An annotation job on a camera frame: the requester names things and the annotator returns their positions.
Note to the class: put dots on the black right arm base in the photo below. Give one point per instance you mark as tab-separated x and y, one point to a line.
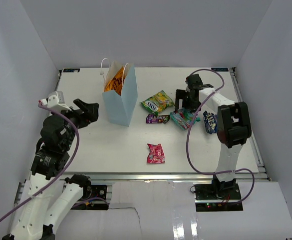
208	200

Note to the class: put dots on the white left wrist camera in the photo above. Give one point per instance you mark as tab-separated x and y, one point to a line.
55	101

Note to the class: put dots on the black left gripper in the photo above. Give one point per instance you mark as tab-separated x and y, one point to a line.
91	110

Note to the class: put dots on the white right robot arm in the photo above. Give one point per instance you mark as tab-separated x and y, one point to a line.
233	126

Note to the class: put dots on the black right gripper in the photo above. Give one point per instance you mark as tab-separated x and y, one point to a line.
181	94

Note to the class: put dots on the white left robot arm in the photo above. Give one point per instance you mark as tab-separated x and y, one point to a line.
39	220

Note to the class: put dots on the teal Fox's candy bag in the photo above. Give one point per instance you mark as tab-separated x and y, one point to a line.
182	117

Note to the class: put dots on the orange Kettle chips bag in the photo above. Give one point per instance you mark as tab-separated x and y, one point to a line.
116	83

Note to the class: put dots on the blue label right corner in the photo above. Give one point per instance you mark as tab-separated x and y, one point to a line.
220	69

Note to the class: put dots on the blue label corner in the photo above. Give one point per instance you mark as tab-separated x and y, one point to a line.
71	70
220	69

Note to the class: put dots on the blue snack bag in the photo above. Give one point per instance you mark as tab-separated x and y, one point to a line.
210	122

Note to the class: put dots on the blue label left corner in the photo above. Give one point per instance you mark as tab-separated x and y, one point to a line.
71	70

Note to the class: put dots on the aluminium front frame rail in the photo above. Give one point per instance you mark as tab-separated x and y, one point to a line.
161	176

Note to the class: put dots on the green yellow Fox's candy bag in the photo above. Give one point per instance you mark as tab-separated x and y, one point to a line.
157	103

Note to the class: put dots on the purple Skittles packet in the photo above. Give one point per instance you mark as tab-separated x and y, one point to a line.
157	119

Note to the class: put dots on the red pink candy packet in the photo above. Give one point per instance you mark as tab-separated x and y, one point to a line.
156	154

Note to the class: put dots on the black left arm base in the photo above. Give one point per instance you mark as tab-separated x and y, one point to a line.
94	199

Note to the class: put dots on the light blue paper bag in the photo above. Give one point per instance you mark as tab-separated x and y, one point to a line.
120	108

